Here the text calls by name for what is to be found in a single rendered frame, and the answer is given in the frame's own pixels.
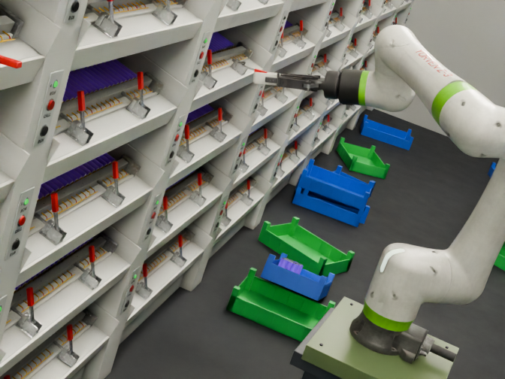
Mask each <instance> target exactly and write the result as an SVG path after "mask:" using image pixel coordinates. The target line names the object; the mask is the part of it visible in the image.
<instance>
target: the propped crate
mask: <svg viewBox="0 0 505 379"><path fill-rule="evenodd" d="M287 256H288V255H287V254H285V253H282V254H281V256H280V259H275V258H276V256H275V255H273V254H269V257H268V260H267V262H266V263H265V266H264V269H263V271H262V274H261V277H263V278H264V279H266V280H269V281H271V282H274V283H277V284H279V285H280V286H283V287H285V288H288V289H290V290H293V291H295V292H297V293H300V294H302V295H304V296H307V297H309V298H312V299H314V300H316V301H319V300H320V299H322V298H324V297H326V296H327V295H328V291H329V289H330V287H331V284H332V281H333V279H334V276H335V274H332V273H331V272H330V273H329V275H328V277H325V276H323V275H322V276H319V275H317V274H314V273H312V272H310V271H307V270H305V269H301V273H300V274H297V273H294V272H293V271H290V270H288V269H285V268H282V267H280V266H278V265H279V262H280V260H281V258H286V257H287Z"/></svg>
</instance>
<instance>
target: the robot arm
mask: <svg viewBox="0 0 505 379"><path fill-rule="evenodd" d="M374 52H375V71H362V70H355V69H353V68H352V66H350V68H349V69H346V68H345V69H344V70H342V72H340V71H327V72H326V75H325V78H323V77H321V75H306V74H288V73H285V74H281V73H272V72H268V73H261V72H253V83H260V84H267V85H275V86H278V87H286V88H292V89H302V90H306V91H308V92H309V91H313V92H317V91H318V90H321V89H322V90H323V91H324V97H325V98H326V99H339V102H340V103H342V105H346V110H348V111H349V107H350V105H351V106H352V105H363V106H370V107H374V108H379V109H382V110H384V111H389V112H398V111H402V110H404V109H406V108H407V107H408V106H409V105H410V104H411V103H412V101H413V99H414V96H415V94H416V95H417V96H418V97H419V98H420V99H421V101H422V103H423V104H424V105H425V107H426V108H427V109H428V111H429V113H430V114H431V116H432V117H433V118H434V119H435V121H436V122H437V124H438V125H439V126H440V128H441V129H442V130H443V131H444V132H445V133H446V135H447V136H448V137H449V138H450V139H451V141H452V142H453V143H454V144H455V145H456V146H457V147H458V149H459V150H461V151H462V152H463V153H465V154H467V155H468V156H472V157H479V158H499V161H498V163H497V166H496V168H495V170H494V172H493V174H492V176H491V179H490V181H489V182H488V185H487V187H486V188H485V190H484V192H483V194H482V196H481V198H480V200H479V201H478V203H477V205H476V207H475V208H474V210H473V212H472V214H471V215H470V217H469V218H468V220H467V222H466V223H465V224H464V226H463V228H462V229H461V231H460V232H459V233H458V235H457V237H456V238H455V240H454V241H453V242H452V244H451V245H450V246H449V248H448V249H446V250H435V249H430V248H425V247H418V246H415V245H411V244H403V243H394V244H390V245H388V246H387V247H386V248H385V249H384V250H383V253H382V255H381V257H380V260H379V262H378V265H377V267H376V271H375V272H374V275H373V278H372V281H371V282H370V286H369V289H368V291H367V295H366V296H365V299H364V307H363V310H362V312H361V313H360V314H359V315H358V316H357V317H356V318H355V319H354V320H353V321H352V323H351V326H350V328H349V330H350V333H351V335H352V336H353V338H354V339H355V340H356V341H357V342H358V343H359V344H361V345H363V346H364V347H366V348H368V349H369V350H372V351H374V352H377V353H381V354H384V355H389V356H398V355H400V357H401V358H402V359H403V360H404V361H406V362H408V363H410V364H412V362H413V361H415V360H416V359H418V357H419V356H420V355H423V356H426V355H427V354H429V353H430V352H432V353H434V354H436V355H438V356H441V357H443V358H444V359H447V360H449V361H451V362H454V359H455V357H456V355H457V353H453V352H452V351H450V350H447V349H445V348H443V347H440V346H438V345H436V344H434V339H432V338H429V337H428V336H427V334H428V330H427V329H423V328H422V327H420V326H417V325H415V324H413V323H412V322H413V321H414V320H415V318H416V315H417V314H418V311H419V308H420V306H421V304H422V303H424V302H429V303H440V304H452V305H465V304H468V303H471V302H473V301H474V300H476V299H477V298H478V297H479V296H480V295H481V294H482V292H483V290H484V289H485V285H486V283H487V280H488V277H489V275H490V273H491V270H492V267H493V265H494V263H495V260H496V259H497V256H498V254H499V252H500V249H501V248H502V246H503V243H504V242H505V108H503V107H501V106H498V105H495V104H494V103H493V102H491V101H490V100H489V99H488V98H486V97H485V96H484V95H483V94H482V93H481V92H479V91H478V90H477V89H475V88H474V87H472V86H471V85H470V84H468V83H467V82H466V81H465V80H463V79H461V78H460V77H458V76H457V75H456V74H454V73H452V72H451V71H450V70H449V69H448V68H446V67H445V66H444V65H442V64H441V63H440V62H439V61H437V60H436V59H435V58H434V57H433V56H432V55H431V54H430V53H429V52H428V51H427V50H426V49H425V48H424V47H423V46H422V45H421V44H420V42H419V40H418V39H417V38H416V36H415V35H414V34H413V32H412V31H411V30H409V29H408V28H407V27H405V26H401V25H391V26H387V27H385V28H384V29H383V30H382V31H381V32H380V33H379V34H378V36H377V37H376V40H375V43H374Z"/></svg>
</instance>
